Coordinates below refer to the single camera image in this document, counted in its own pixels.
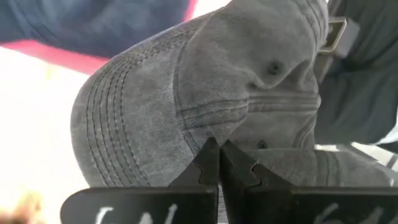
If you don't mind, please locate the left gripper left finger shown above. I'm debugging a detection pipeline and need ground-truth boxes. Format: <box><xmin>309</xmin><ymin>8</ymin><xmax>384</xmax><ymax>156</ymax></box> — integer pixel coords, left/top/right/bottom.
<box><xmin>60</xmin><ymin>137</ymin><xmax>220</xmax><ymax>224</ymax></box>

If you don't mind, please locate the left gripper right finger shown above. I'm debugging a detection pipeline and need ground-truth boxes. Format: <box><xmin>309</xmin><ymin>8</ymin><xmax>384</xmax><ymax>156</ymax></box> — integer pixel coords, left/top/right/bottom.
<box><xmin>220</xmin><ymin>139</ymin><xmax>398</xmax><ymax>224</ymax></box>

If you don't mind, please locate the black washed baseball cap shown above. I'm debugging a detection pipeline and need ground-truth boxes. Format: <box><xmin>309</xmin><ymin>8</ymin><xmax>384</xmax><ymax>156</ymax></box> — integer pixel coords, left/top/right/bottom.
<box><xmin>70</xmin><ymin>0</ymin><xmax>398</xmax><ymax>224</ymax></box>
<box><xmin>313</xmin><ymin>0</ymin><xmax>398</xmax><ymax>153</ymax></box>

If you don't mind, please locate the blue denim baseball cap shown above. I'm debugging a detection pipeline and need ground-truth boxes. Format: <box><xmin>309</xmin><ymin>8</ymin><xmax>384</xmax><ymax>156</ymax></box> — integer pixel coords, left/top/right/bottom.
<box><xmin>0</xmin><ymin>0</ymin><xmax>191</xmax><ymax>59</ymax></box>

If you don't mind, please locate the pink-red plastic bin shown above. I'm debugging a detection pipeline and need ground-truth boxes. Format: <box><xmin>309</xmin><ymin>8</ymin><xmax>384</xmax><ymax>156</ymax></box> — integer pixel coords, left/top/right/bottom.
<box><xmin>0</xmin><ymin>0</ymin><xmax>200</xmax><ymax>75</ymax></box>

